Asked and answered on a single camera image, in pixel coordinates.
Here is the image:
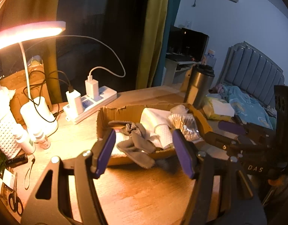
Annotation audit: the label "bag of cotton swabs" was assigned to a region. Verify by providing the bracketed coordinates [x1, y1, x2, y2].
[168, 113, 202, 143]

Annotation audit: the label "bubble wrap roll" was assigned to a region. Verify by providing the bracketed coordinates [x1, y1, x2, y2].
[170, 105, 189, 116]

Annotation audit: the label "grey socks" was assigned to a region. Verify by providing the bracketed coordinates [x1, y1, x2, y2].
[108, 120, 156, 169]

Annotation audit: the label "blue blanket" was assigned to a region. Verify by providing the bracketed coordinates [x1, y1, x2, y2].
[208, 83, 274, 130]

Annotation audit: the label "yellow tissue box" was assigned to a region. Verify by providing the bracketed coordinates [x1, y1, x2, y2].
[202, 97, 235, 121]

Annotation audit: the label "black scissors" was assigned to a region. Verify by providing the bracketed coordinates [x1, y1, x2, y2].
[8, 173, 24, 216]

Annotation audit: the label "grey padded headboard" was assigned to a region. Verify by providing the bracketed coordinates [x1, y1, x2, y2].
[217, 41, 285, 108]

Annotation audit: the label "small clear bottle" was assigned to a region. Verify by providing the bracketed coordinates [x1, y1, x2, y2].
[35, 132, 51, 149]

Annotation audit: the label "white pill bottle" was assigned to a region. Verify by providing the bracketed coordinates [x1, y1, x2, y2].
[14, 130, 36, 154]

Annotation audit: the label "steel travel mug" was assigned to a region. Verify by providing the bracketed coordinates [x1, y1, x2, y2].
[184, 64, 215, 109]

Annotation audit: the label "plastic water bottle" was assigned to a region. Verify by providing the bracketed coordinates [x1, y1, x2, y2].
[201, 49, 217, 67]

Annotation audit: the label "brown cardboard box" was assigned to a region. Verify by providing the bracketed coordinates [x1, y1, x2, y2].
[96, 103, 213, 160]

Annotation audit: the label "white perforated basket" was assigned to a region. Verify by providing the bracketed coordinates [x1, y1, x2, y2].
[0, 112, 21, 159]

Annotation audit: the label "white desk lamp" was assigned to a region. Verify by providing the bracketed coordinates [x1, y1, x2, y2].
[0, 21, 66, 136]

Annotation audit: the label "black monitor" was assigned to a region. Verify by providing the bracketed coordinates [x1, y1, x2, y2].
[166, 26, 209, 62]

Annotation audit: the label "white power strip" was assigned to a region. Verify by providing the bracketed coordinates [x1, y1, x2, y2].
[63, 86, 117, 124]

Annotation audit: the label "brown cardboard package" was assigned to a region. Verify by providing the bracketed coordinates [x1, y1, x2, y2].
[0, 64, 53, 125]

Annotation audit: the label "yellow-green curtain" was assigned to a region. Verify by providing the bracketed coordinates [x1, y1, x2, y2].
[136, 0, 168, 89]

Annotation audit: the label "black flashlight with strap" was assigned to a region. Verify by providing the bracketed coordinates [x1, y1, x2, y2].
[5, 153, 36, 190]

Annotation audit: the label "white charger with black cable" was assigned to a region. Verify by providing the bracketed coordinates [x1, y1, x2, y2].
[22, 70, 84, 124]

